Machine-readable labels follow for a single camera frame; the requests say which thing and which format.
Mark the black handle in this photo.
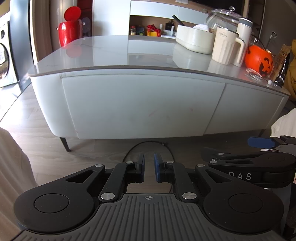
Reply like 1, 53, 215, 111
172, 15, 185, 26

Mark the white table drawer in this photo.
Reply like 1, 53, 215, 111
205, 83, 285, 136

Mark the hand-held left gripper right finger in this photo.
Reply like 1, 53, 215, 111
154, 153, 232, 204

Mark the cream oval container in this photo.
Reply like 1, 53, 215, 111
175, 24, 216, 55

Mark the small glass dish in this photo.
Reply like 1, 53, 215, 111
245, 68, 264, 81

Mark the cream ribbed mug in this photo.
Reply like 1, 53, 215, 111
211, 27, 245, 65

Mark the grey patterned board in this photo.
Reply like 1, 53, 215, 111
82, 17, 92, 35

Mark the glass jar with lid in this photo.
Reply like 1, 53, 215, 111
205, 6, 242, 33

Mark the red floor vase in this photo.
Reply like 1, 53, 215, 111
57, 6, 83, 47

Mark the orange pumpkin bucket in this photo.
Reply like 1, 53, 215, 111
245, 35, 275, 78

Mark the red and yellow toy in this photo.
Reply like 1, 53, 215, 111
146, 24, 162, 37

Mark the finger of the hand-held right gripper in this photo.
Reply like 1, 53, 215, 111
247, 136, 296, 150
201, 147, 278, 165

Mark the white cloth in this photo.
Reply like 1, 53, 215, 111
270, 113, 296, 139
0, 127, 38, 241

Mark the white thermos bottle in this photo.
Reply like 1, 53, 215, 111
233, 17, 253, 67

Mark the printed snack packet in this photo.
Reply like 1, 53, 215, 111
273, 44, 291, 81

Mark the white washing machine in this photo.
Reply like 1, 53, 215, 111
0, 11, 18, 88

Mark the white coffee table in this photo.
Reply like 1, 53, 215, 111
29, 35, 292, 152

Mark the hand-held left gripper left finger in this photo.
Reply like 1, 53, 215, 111
66, 153, 146, 205

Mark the white plastic stand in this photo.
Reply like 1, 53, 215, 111
161, 23, 176, 37

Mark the black floor cable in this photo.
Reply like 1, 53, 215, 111
121, 141, 176, 163

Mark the yellow cushion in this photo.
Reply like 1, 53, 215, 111
283, 38, 296, 100

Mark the white handled tool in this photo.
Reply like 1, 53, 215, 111
268, 31, 277, 50

